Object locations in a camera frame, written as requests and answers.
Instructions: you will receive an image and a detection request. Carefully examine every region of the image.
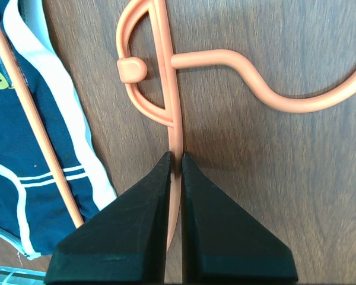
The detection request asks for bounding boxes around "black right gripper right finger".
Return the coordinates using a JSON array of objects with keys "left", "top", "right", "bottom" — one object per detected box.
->
[{"left": 182, "top": 153, "right": 298, "bottom": 284}]

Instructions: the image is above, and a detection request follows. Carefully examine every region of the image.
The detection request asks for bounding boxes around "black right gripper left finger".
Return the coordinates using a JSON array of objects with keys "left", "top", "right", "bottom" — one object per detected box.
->
[{"left": 44, "top": 152, "right": 171, "bottom": 284}]

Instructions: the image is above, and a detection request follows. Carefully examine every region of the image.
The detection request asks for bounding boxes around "navy blue underwear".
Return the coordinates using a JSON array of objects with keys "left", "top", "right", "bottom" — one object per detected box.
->
[{"left": 0, "top": 1, "right": 117, "bottom": 260}]

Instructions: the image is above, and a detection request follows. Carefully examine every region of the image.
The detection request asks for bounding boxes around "orange plastic hanger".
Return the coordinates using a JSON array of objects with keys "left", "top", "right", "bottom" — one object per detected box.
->
[{"left": 0, "top": 0, "right": 356, "bottom": 283}]

